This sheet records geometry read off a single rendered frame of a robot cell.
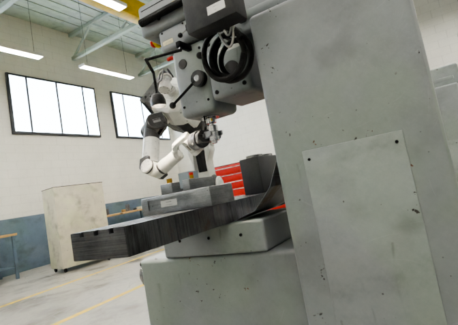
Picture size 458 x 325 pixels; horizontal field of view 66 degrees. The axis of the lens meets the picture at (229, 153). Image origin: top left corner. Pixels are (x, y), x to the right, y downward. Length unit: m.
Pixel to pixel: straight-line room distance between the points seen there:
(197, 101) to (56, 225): 6.15
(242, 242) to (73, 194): 6.39
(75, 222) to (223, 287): 6.24
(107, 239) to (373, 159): 0.78
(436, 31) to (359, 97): 9.66
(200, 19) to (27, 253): 8.61
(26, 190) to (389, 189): 8.99
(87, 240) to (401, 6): 1.11
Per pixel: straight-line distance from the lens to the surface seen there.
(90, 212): 7.71
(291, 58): 1.22
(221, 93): 1.46
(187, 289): 1.60
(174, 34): 1.66
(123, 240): 0.99
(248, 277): 1.41
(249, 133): 11.69
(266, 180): 1.83
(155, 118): 2.02
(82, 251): 1.13
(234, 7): 1.21
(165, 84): 2.00
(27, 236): 9.51
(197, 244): 1.50
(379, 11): 1.19
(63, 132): 10.35
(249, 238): 1.36
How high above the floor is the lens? 0.97
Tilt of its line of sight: 6 degrees up
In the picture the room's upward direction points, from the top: 10 degrees counter-clockwise
